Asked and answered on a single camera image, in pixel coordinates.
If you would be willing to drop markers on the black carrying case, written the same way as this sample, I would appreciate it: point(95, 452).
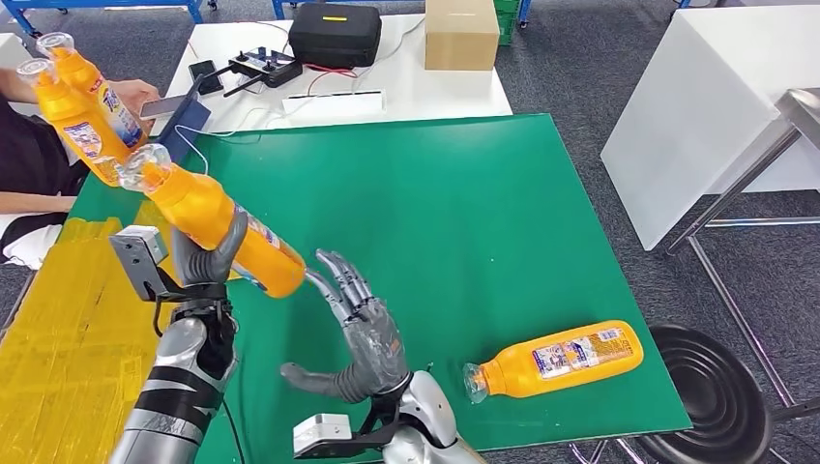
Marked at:
point(335, 40)

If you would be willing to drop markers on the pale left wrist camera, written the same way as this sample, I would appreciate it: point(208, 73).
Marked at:
point(138, 246)

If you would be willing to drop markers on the black round stool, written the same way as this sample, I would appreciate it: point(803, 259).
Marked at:
point(711, 394)

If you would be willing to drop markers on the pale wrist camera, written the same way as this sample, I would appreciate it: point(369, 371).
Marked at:
point(320, 432)
point(138, 246)

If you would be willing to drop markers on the yellow taped sheet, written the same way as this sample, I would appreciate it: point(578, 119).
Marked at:
point(58, 346)

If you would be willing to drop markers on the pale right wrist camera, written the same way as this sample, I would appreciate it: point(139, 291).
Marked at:
point(320, 432)

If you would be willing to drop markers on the black remote controller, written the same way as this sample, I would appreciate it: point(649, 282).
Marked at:
point(275, 69)

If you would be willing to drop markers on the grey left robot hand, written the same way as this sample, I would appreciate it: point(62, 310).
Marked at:
point(205, 269)

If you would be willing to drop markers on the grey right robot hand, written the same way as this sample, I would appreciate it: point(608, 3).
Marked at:
point(378, 352)

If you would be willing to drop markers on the black smartphone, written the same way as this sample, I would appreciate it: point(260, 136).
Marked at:
point(205, 77)

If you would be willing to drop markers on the blue metal rack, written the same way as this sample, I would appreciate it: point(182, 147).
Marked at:
point(194, 9)

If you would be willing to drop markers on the orange detergent bottle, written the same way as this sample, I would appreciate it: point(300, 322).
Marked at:
point(64, 109)
point(512, 378)
point(125, 118)
point(198, 211)

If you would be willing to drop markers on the white table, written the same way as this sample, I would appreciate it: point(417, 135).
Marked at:
point(8, 48)
point(692, 112)
point(435, 93)

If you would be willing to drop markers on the tablet in blue cover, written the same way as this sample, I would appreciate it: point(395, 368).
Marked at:
point(186, 128)

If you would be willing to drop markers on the white power strip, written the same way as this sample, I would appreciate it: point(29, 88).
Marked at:
point(333, 104)

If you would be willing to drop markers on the green table mat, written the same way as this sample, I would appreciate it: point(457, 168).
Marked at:
point(448, 192)

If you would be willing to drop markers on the brown cardboard box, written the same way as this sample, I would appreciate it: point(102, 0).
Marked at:
point(461, 40)

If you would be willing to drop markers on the green plastic crate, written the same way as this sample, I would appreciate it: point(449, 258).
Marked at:
point(506, 23)

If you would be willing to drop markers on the steel frame table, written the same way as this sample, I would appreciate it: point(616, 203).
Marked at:
point(801, 114)

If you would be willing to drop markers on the person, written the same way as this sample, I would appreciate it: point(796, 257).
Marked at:
point(25, 166)

